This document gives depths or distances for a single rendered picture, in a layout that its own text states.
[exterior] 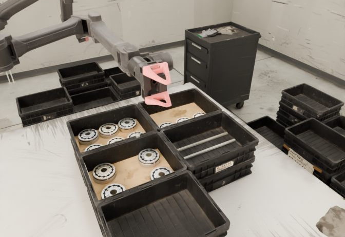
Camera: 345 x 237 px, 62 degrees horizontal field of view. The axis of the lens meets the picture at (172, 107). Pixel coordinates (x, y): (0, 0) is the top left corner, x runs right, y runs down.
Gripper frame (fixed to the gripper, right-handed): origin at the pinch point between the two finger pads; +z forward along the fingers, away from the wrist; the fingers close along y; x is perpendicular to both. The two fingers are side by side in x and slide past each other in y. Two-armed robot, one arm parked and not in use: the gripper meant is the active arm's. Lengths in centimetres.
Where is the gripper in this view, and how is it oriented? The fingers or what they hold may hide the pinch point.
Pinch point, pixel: (167, 93)
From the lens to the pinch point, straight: 70.4
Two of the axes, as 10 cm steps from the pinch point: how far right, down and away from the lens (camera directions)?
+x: -8.7, 2.7, -4.1
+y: 0.1, 8.4, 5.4
